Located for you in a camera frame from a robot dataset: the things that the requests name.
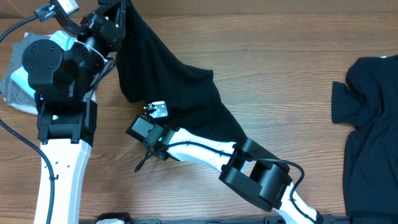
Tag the black polo shirt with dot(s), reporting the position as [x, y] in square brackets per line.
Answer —
[149, 71]

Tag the pile of black clothes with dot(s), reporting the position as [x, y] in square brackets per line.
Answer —
[367, 100]

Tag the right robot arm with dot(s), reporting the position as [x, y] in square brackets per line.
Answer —
[248, 169]

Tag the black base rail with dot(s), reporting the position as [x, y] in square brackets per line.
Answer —
[124, 217]

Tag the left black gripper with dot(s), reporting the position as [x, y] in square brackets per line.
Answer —
[93, 26]

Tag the folded light blue shirt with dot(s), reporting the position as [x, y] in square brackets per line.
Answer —
[20, 76]

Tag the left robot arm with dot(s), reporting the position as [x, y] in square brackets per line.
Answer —
[63, 81]

